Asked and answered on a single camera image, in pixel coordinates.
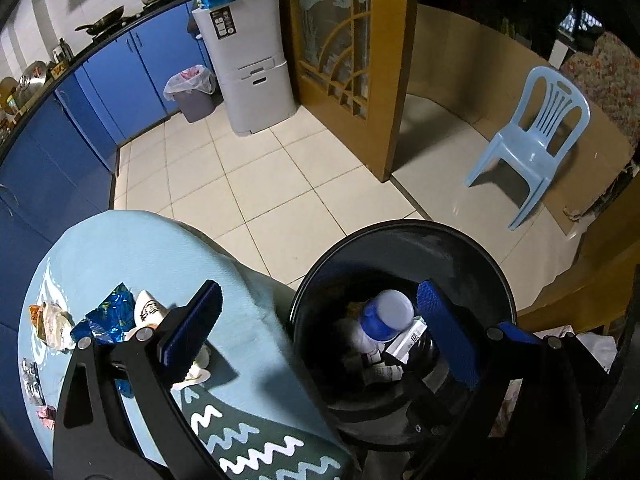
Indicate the black wok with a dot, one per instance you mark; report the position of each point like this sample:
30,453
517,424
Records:
102,22

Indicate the brown cardboard sheet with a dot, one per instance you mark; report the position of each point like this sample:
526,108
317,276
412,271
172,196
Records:
450,60

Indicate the white tall storage cabinet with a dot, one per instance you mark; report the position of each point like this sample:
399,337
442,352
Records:
255,60

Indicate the blue crumpled foil bag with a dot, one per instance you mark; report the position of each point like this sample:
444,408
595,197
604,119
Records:
107,317

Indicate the cream plastic wrapper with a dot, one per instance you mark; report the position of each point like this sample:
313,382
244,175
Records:
56,325

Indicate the light blue plastic chair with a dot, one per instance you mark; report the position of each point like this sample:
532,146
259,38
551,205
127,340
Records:
530,145

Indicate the blue kitchen cabinets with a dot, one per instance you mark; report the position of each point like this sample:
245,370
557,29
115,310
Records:
60,160

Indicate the round blue-clothed table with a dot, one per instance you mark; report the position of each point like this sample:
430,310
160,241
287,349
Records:
125,255

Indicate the pink crumpled wrapper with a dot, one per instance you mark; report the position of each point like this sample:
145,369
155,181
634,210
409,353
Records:
46,416

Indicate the black kitchen countertop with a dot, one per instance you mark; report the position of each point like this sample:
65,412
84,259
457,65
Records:
100,45

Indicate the wooden door with frosted glass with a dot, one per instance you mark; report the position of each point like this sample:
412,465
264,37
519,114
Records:
385,85

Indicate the steel pot lid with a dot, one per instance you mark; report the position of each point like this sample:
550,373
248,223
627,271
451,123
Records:
32,76

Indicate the silver blister pack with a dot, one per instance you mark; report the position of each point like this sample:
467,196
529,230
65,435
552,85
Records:
31,382

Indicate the white tissue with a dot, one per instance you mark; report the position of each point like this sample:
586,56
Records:
356,335

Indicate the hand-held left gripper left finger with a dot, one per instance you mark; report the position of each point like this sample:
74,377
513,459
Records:
192,327

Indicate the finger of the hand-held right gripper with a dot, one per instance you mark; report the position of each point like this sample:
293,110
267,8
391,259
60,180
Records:
520,332

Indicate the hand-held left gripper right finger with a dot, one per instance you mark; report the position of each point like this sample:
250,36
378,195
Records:
447,335

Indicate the floral patterned cushion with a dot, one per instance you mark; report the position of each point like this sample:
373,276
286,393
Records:
610,75

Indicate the black round trash bin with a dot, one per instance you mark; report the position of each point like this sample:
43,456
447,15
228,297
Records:
400,255

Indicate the grey bin with plastic liner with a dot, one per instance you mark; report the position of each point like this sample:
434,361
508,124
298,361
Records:
192,97

